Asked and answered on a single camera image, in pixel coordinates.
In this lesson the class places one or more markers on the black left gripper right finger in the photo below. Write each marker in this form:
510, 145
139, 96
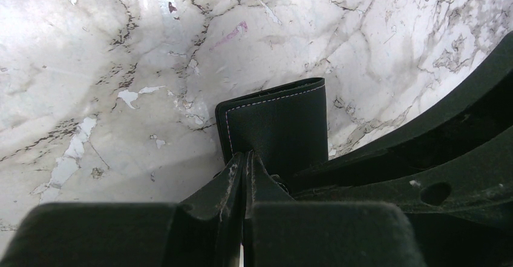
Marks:
280, 231

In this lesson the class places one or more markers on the black leather card holder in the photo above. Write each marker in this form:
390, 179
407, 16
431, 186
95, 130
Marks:
285, 125

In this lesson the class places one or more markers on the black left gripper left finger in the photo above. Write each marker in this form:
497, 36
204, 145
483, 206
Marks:
202, 230

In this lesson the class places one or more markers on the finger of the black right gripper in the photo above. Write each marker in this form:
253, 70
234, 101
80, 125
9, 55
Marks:
461, 211
477, 110

